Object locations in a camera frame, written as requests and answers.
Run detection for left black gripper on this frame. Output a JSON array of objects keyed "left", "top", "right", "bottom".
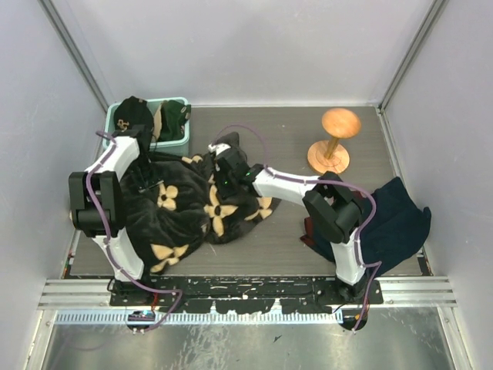
[{"left": 127, "top": 154, "right": 163, "bottom": 203}]

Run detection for teal plastic bin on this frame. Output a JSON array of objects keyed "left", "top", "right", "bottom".
[{"left": 105, "top": 96, "right": 190, "bottom": 156}]

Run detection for black floral fleece blanket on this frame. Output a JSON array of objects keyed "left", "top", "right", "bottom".
[{"left": 120, "top": 152, "right": 280, "bottom": 274}]

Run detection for wooden hat stand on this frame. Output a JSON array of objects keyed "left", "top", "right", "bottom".
[{"left": 307, "top": 108, "right": 361, "bottom": 174}]

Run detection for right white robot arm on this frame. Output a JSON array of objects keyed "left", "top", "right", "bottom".
[{"left": 208, "top": 143, "right": 380, "bottom": 304}]

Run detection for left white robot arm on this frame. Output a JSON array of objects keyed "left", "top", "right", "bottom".
[{"left": 69, "top": 125, "right": 163, "bottom": 305}]

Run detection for tan baseball cap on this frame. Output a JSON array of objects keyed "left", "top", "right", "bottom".
[{"left": 153, "top": 108, "right": 163, "bottom": 142}]

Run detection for black baseball cap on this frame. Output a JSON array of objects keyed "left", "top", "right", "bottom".
[{"left": 113, "top": 96, "right": 154, "bottom": 131}]

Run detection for green baseball cap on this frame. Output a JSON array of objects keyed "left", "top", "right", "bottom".
[{"left": 159, "top": 100, "right": 192, "bottom": 142}]

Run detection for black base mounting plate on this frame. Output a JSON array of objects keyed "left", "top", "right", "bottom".
[{"left": 107, "top": 275, "right": 367, "bottom": 315}]

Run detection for navy blue sweater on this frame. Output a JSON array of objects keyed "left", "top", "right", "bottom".
[{"left": 300, "top": 176, "right": 432, "bottom": 278}]

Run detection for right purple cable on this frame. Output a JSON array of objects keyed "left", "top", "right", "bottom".
[{"left": 210, "top": 122, "right": 383, "bottom": 332}]

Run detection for aluminium front rail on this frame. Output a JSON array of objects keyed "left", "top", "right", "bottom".
[{"left": 38, "top": 276, "right": 458, "bottom": 310}]

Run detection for white slotted cable duct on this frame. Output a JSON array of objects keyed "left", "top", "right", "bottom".
[{"left": 54, "top": 309, "right": 344, "bottom": 327}]

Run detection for left aluminium corner post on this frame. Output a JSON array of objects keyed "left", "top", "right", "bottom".
[{"left": 38, "top": 0, "right": 109, "bottom": 112}]

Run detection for aluminium corner post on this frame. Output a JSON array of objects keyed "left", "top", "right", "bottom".
[
  {"left": 38, "top": 0, "right": 109, "bottom": 112},
  {"left": 377, "top": 0, "right": 449, "bottom": 113}
]

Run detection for right aluminium corner post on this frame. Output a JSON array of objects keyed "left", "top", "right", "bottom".
[{"left": 377, "top": 0, "right": 449, "bottom": 113}]

